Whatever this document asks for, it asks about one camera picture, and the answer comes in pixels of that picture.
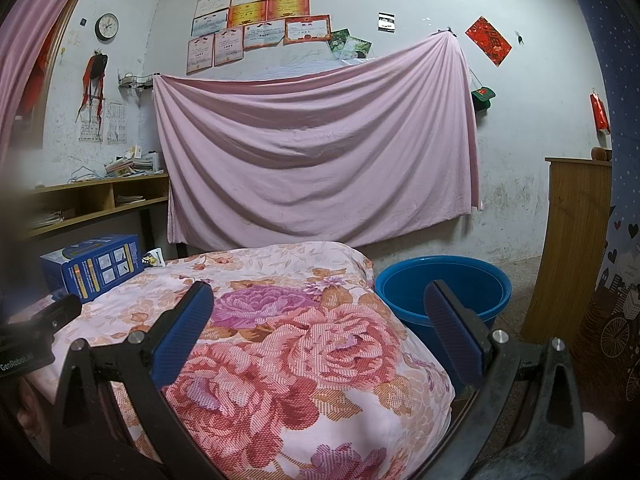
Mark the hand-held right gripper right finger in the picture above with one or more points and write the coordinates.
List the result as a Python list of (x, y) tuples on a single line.
[(452, 335)]

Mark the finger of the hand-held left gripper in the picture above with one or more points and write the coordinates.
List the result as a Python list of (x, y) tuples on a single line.
[(45, 317)]

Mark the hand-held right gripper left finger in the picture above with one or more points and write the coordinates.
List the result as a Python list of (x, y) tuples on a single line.
[(182, 332)]

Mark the blue plastic bucket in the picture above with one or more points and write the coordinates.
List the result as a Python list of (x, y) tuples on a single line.
[(400, 290)]

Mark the blue cardboard box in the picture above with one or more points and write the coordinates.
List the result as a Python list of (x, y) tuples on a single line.
[(95, 265)]

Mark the small white packet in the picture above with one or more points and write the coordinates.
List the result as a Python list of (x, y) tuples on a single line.
[(154, 258)]

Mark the papers in wide shelf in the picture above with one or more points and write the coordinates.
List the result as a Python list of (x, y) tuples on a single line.
[(47, 219)]

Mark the floral pink blanket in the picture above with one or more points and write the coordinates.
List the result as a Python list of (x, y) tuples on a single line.
[(300, 335)]

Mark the wooden desk with shelf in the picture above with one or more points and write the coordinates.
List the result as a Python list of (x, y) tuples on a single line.
[(95, 187)]

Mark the papers in narrow shelf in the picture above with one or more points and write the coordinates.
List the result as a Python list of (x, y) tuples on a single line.
[(129, 200)]

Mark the wooden cabinet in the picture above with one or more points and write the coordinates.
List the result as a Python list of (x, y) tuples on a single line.
[(570, 240)]

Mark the stack of books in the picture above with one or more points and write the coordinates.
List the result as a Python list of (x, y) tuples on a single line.
[(132, 165)]

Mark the round brown object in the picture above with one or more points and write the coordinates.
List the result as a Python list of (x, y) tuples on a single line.
[(600, 154)]

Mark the blue printed curtain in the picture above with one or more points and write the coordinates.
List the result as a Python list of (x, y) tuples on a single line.
[(620, 160)]

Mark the red hanging scarf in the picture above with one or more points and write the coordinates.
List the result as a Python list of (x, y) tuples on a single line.
[(94, 80)]

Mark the red hanging packet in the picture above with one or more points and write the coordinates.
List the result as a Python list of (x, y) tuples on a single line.
[(600, 112)]

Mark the pink curtain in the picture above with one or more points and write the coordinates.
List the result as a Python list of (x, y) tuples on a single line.
[(20, 35)]

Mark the red paper square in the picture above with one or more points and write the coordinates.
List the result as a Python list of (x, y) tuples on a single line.
[(488, 41)]

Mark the green photo print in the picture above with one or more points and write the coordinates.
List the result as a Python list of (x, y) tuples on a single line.
[(336, 41), (359, 49)]

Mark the black and white sticker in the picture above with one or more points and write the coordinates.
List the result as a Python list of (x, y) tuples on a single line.
[(386, 21)]

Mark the small wall calendar sheet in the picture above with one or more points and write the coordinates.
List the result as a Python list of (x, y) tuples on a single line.
[(91, 127)]

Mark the tall wall calendar sheet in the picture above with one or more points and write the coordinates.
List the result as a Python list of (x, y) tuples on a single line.
[(115, 122)]

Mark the pink wall sheet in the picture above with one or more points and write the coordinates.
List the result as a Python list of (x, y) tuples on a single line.
[(320, 150)]

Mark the round wall clock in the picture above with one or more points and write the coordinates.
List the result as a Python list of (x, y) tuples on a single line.
[(107, 26)]

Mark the group of wall certificates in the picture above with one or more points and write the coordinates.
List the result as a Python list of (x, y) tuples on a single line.
[(270, 20)]

